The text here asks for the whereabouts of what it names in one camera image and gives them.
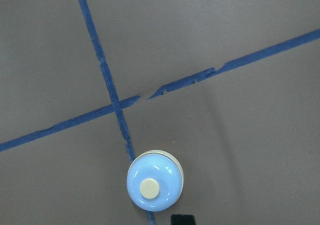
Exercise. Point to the centre blue tape strip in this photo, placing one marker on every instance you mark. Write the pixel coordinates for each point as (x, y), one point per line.
(107, 75)

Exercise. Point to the light blue call bell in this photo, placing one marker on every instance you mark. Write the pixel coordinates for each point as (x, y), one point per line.
(155, 180)

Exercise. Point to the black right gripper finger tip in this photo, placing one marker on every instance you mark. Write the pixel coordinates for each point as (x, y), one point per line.
(182, 219)

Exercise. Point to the torn blue tape strip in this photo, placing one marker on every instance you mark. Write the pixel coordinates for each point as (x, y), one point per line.
(170, 87)

